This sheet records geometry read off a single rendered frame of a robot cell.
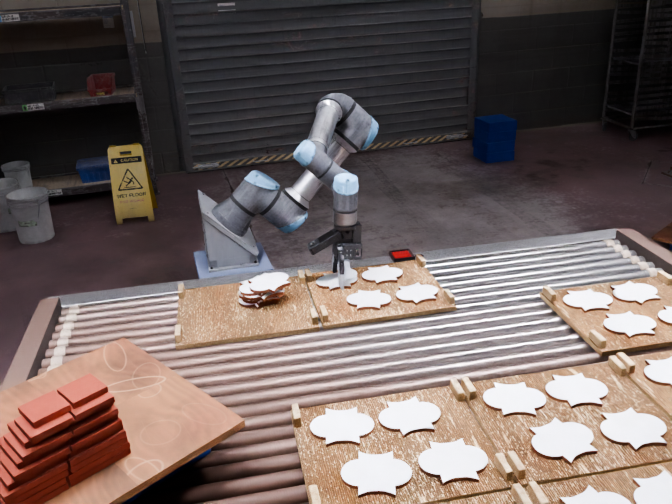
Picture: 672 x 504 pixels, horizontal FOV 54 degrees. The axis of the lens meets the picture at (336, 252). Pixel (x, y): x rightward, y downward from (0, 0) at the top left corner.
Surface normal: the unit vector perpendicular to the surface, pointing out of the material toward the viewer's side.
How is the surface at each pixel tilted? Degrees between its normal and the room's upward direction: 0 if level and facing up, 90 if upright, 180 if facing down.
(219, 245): 90
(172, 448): 0
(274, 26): 83
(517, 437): 0
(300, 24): 77
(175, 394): 0
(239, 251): 90
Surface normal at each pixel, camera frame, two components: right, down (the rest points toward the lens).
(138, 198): 0.19, 0.19
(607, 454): -0.04, -0.91
